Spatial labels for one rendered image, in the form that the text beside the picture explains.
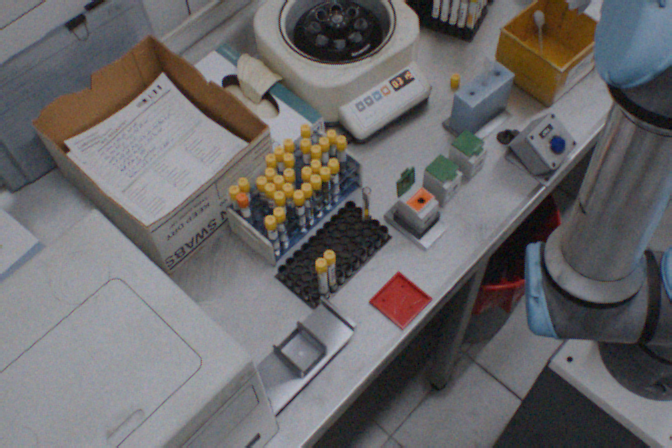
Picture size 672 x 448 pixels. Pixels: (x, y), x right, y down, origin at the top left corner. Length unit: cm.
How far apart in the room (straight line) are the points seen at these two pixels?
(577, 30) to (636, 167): 72
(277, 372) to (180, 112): 48
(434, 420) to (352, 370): 91
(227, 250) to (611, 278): 60
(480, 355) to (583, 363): 96
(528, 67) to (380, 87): 26
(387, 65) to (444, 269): 35
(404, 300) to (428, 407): 89
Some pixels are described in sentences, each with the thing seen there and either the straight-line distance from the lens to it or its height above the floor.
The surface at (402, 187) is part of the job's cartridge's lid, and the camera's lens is 114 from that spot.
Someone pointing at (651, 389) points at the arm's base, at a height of 93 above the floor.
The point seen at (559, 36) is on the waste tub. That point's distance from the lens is 147.
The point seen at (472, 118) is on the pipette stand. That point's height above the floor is 94.
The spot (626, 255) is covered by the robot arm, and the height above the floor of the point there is 121.
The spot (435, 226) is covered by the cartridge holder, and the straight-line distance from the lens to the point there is 120.
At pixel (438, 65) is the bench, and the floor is 87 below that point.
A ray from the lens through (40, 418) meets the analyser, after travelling 84.
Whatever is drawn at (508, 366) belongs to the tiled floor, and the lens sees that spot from 208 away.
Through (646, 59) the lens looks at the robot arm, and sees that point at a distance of 62.
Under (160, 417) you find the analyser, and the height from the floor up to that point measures 118.
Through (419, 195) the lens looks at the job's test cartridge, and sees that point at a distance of 115.
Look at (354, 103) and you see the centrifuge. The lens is 128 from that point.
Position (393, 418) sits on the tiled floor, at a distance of 200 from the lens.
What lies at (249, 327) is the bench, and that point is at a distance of 114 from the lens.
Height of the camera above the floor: 193
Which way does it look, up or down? 60 degrees down
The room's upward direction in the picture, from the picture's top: 3 degrees counter-clockwise
